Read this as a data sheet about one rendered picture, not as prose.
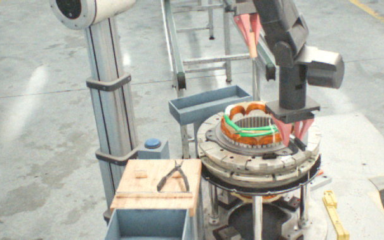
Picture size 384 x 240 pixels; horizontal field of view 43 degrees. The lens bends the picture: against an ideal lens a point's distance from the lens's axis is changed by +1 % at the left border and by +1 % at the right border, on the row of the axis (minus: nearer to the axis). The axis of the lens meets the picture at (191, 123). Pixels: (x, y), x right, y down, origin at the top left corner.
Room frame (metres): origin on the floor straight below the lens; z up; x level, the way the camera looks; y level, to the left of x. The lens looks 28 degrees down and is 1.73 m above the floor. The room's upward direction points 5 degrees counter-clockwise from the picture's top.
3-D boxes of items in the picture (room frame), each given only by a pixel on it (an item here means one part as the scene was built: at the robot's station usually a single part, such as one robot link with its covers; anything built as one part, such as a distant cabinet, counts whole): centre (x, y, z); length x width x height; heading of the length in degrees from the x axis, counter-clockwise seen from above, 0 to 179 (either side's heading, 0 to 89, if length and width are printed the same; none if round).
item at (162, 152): (1.19, 0.11, 0.91); 0.07 x 0.07 x 0.25; 73
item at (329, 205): (1.11, -0.40, 0.80); 0.22 x 0.04 x 0.03; 176
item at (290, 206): (1.17, -0.27, 0.81); 0.08 x 0.05 x 0.01; 52
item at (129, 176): (0.96, 0.09, 1.05); 0.20 x 0.19 x 0.02; 172
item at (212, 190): (1.13, -0.05, 0.91); 0.02 x 0.02 x 0.21
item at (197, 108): (1.41, -0.07, 0.92); 0.25 x 0.11 x 0.28; 110
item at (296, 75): (0.93, -0.22, 1.34); 0.07 x 0.06 x 0.07; 56
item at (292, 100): (0.93, -0.22, 1.28); 0.10 x 0.07 x 0.07; 104
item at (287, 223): (1.01, -0.24, 0.85); 0.06 x 0.04 x 0.05; 130
